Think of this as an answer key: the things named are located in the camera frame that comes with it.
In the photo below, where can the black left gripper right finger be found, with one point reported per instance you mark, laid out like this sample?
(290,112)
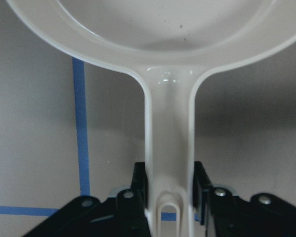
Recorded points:
(224,214)

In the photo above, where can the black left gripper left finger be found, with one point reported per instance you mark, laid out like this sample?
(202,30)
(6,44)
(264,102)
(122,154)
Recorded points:
(120,216)

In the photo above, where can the beige plastic dustpan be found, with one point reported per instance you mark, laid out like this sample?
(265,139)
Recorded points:
(170,47)

